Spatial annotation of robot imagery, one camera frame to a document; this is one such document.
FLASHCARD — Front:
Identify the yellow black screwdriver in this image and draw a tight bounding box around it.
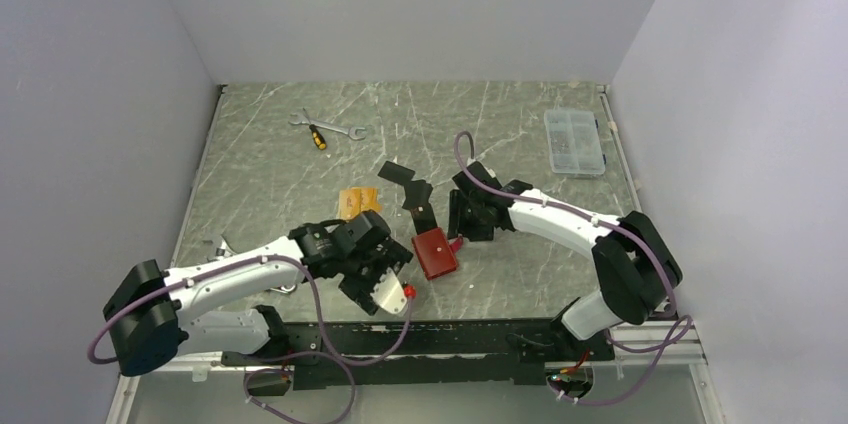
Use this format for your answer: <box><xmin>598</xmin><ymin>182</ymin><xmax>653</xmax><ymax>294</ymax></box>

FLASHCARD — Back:
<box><xmin>302</xmin><ymin>108</ymin><xmax>327</xmax><ymax>150</ymax></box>

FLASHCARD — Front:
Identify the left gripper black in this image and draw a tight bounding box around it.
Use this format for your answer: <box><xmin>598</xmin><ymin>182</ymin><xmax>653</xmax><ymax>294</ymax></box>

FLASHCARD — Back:
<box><xmin>340</xmin><ymin>238</ymin><xmax>412</xmax><ymax>313</ymax></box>

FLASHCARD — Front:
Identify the silver open-end wrench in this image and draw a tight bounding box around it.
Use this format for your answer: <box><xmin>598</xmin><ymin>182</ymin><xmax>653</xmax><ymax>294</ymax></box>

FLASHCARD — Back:
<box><xmin>289</xmin><ymin>112</ymin><xmax>367</xmax><ymax>141</ymax></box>

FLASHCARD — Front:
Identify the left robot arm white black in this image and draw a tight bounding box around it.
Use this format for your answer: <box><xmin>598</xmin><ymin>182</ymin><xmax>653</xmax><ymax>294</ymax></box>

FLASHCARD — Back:
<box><xmin>97</xmin><ymin>210</ymin><xmax>413</xmax><ymax>377</ymax></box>

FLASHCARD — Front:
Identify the clear plastic compartment box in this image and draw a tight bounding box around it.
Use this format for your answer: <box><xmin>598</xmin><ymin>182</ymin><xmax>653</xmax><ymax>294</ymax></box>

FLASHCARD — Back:
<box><xmin>543</xmin><ymin>108</ymin><xmax>606</xmax><ymax>177</ymax></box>

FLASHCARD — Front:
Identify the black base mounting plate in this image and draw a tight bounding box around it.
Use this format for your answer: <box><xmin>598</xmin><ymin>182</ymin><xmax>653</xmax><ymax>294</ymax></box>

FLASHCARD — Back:
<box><xmin>220</xmin><ymin>320</ymin><xmax>616</xmax><ymax>390</ymax></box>

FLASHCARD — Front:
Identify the aluminium rail frame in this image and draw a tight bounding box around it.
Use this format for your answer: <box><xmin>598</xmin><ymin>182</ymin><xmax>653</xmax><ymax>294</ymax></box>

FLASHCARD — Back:
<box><xmin>106</xmin><ymin>344</ymin><xmax>727</xmax><ymax>423</ymax></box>

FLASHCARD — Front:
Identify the red leather card holder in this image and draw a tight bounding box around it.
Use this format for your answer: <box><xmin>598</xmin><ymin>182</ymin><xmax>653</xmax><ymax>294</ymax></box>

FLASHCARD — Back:
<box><xmin>411</xmin><ymin>227</ymin><xmax>465</xmax><ymax>281</ymax></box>

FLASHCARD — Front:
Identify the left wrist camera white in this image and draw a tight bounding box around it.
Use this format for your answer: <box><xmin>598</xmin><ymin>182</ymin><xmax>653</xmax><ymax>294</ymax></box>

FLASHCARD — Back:
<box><xmin>370</xmin><ymin>269</ymin><xmax>417</xmax><ymax>316</ymax></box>

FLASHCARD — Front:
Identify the single black VIP card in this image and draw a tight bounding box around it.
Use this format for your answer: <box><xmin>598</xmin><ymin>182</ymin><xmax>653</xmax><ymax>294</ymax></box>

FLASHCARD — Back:
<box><xmin>410</xmin><ymin>203</ymin><xmax>439</xmax><ymax>235</ymax></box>

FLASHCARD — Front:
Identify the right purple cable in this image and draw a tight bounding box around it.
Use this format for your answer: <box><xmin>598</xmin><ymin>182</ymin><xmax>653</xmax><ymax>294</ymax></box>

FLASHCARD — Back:
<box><xmin>453</xmin><ymin>130</ymin><xmax>694</xmax><ymax>407</ymax></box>

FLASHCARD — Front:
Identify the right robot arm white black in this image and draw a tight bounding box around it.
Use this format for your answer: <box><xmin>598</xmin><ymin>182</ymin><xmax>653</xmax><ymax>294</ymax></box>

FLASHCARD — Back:
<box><xmin>449</xmin><ymin>162</ymin><xmax>683</xmax><ymax>359</ymax></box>

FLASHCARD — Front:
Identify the red handled adjustable wrench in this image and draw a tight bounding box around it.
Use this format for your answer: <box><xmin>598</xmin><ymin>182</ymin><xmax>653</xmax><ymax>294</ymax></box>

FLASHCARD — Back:
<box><xmin>205</xmin><ymin>235</ymin><xmax>235</xmax><ymax>262</ymax></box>

